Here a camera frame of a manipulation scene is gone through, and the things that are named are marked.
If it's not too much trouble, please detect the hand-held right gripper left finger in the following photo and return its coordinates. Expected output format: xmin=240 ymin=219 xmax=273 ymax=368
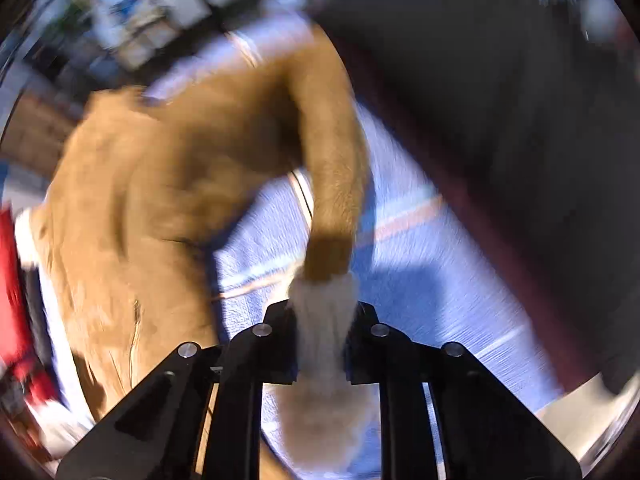
xmin=55 ymin=302 xmax=299 ymax=480

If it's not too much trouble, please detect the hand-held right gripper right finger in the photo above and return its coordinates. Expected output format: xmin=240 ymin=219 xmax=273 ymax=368
xmin=344 ymin=302 xmax=583 ymax=480

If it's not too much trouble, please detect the brown suede fur-lined coat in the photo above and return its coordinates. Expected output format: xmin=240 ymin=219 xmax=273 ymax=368
xmin=30 ymin=25 xmax=376 ymax=480

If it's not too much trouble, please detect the blue checked bedsheet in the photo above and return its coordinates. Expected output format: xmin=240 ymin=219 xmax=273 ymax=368
xmin=145 ymin=25 xmax=568 ymax=480

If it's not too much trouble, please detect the red cloth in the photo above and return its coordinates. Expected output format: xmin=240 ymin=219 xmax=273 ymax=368
xmin=0 ymin=207 xmax=58 ymax=403

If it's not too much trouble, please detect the dark cloth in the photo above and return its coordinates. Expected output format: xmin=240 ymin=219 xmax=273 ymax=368
xmin=305 ymin=0 xmax=640 ymax=396

